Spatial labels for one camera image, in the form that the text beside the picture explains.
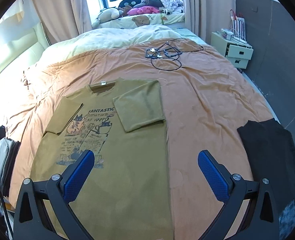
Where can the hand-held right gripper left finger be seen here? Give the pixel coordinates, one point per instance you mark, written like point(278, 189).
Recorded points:
point(78, 177)

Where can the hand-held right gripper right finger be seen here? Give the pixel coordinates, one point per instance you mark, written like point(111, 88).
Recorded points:
point(212, 177)

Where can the olive printed t-shirt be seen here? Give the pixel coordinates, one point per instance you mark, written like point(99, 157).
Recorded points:
point(127, 167)

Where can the stack of folded dark clothes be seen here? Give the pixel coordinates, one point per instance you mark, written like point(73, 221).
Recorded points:
point(10, 160)

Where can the black garment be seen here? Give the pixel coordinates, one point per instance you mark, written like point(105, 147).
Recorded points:
point(270, 155)

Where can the orange blanket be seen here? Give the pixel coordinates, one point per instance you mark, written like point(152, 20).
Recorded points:
point(212, 100)

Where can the cream padded headboard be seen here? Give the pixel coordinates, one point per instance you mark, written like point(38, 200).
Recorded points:
point(17, 47)

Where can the white nightstand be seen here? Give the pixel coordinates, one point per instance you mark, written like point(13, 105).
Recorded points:
point(237, 52)

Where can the white power strip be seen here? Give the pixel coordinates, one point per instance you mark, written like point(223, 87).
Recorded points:
point(240, 40)

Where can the cream duvet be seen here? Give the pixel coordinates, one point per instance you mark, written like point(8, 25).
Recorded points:
point(112, 40)

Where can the pink curtain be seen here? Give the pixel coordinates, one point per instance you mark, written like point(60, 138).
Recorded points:
point(62, 10)
point(212, 10)

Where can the striped paper bag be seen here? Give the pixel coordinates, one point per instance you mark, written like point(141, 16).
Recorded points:
point(237, 25)

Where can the cream plush toy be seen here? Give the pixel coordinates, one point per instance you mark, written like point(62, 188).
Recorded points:
point(107, 15)

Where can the bear print cushion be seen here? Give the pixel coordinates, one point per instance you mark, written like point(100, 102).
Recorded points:
point(152, 18)

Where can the pink plush toy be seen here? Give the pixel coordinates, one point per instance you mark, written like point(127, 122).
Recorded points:
point(142, 10)

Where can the floral cloth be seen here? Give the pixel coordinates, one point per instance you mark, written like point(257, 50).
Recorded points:
point(171, 2)

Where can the black plush toy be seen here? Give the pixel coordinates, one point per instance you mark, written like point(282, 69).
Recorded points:
point(128, 2)

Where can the brown plush cushion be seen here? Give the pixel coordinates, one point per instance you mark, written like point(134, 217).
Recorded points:
point(152, 2)

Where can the wall switch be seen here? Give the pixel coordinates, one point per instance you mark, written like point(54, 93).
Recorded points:
point(255, 8)

